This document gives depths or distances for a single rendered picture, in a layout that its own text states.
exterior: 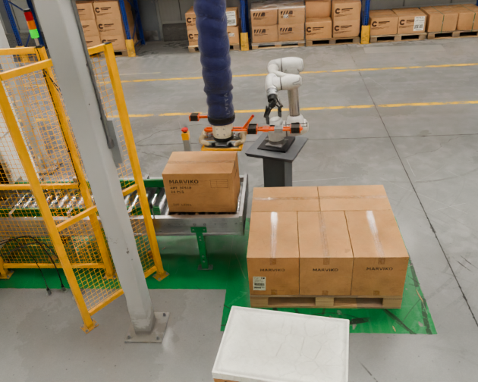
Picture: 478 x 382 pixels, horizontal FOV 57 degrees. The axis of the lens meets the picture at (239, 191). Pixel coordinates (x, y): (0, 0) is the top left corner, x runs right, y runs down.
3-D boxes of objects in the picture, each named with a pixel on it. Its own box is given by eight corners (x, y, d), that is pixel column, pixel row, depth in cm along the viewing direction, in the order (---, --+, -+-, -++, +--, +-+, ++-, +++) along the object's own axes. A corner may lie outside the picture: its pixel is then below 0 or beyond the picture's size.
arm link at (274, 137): (268, 135, 447) (266, 115, 435) (286, 133, 444) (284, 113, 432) (268, 142, 433) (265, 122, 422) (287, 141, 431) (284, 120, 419)
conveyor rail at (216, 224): (-9, 237, 406) (-17, 220, 396) (-6, 233, 410) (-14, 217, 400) (240, 235, 381) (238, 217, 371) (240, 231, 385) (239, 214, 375)
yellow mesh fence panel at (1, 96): (86, 333, 354) (-15, 79, 241) (80, 327, 360) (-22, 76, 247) (169, 273, 406) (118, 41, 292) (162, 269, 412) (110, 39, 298)
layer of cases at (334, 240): (250, 295, 357) (246, 258, 335) (256, 220, 440) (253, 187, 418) (402, 295, 344) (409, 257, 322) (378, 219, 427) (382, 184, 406)
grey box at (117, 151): (92, 164, 284) (80, 121, 267) (95, 160, 288) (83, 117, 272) (122, 163, 281) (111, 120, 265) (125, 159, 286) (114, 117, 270)
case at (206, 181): (169, 212, 393) (161, 173, 372) (178, 188, 427) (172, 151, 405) (235, 212, 386) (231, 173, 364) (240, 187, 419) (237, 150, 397)
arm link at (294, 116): (286, 133, 443) (308, 130, 440) (286, 139, 430) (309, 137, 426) (280, 55, 404) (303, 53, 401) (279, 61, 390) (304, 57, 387)
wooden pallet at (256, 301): (250, 307, 365) (250, 295, 357) (256, 232, 448) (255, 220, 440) (400, 308, 352) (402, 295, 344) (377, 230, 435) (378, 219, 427)
